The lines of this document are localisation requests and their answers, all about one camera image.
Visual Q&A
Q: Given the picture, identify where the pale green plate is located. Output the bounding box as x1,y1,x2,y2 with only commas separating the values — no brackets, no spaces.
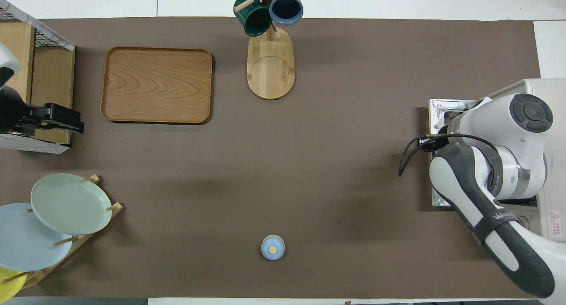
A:
31,173,113,235

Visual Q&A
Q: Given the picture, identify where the brown table mat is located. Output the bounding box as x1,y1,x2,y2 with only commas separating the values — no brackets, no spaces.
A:
0,17,562,300

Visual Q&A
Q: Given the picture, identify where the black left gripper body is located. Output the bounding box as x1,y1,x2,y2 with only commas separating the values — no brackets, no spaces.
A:
0,88,34,134

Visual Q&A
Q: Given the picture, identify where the dark green mug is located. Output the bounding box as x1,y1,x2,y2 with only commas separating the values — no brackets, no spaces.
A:
233,0,272,37

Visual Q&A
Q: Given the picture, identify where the wooden plate rack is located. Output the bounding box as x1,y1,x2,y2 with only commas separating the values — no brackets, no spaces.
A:
20,175,123,290

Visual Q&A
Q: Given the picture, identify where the small blue lidded jar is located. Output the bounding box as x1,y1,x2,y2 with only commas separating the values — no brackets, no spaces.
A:
261,235,286,261

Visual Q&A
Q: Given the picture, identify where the yellow plate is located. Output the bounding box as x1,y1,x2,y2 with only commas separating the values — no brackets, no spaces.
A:
0,268,27,303

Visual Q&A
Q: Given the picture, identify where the glass toaster oven door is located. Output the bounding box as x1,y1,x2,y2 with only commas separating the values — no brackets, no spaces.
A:
428,99,489,207

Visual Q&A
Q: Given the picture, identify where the cream toaster oven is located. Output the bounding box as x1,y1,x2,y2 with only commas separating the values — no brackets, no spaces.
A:
484,78,566,243

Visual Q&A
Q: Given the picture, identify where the wooden mug tree stand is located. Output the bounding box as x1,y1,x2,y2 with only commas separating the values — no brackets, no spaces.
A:
234,0,306,100

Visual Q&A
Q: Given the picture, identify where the light blue racked plate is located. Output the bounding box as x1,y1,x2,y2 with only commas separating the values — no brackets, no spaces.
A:
0,203,73,271

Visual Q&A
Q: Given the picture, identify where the blue mug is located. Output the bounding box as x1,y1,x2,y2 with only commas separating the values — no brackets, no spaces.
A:
269,0,304,26

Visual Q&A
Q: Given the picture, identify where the wooden serving tray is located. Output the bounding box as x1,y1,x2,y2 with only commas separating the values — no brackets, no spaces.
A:
100,47,214,124

